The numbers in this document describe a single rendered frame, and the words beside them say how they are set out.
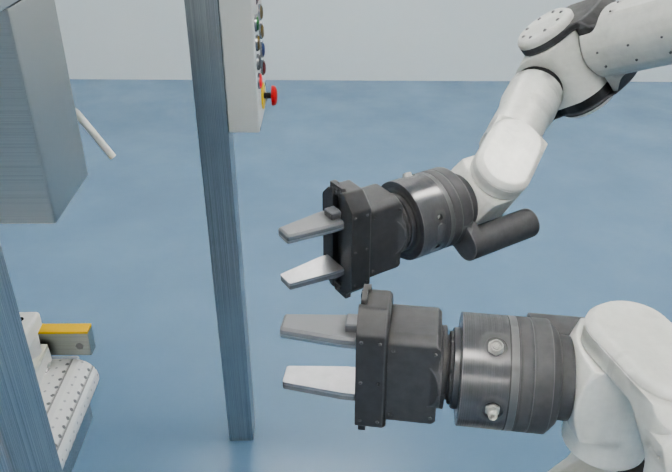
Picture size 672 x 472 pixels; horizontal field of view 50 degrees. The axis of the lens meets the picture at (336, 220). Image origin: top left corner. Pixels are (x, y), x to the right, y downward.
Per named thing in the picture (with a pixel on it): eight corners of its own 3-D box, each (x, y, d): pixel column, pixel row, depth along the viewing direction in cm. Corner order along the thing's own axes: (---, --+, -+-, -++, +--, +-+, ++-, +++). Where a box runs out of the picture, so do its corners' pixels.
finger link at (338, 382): (280, 387, 58) (357, 394, 57) (288, 360, 60) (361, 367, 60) (281, 401, 58) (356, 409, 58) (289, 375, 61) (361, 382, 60)
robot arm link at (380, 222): (363, 205, 66) (461, 175, 72) (310, 167, 73) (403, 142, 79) (361, 314, 73) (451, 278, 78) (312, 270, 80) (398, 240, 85)
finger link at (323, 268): (292, 286, 70) (345, 267, 73) (277, 271, 72) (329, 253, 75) (293, 300, 71) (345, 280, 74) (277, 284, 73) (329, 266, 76)
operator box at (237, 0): (267, 101, 152) (260, -25, 139) (260, 133, 137) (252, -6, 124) (238, 102, 152) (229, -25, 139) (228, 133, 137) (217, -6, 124)
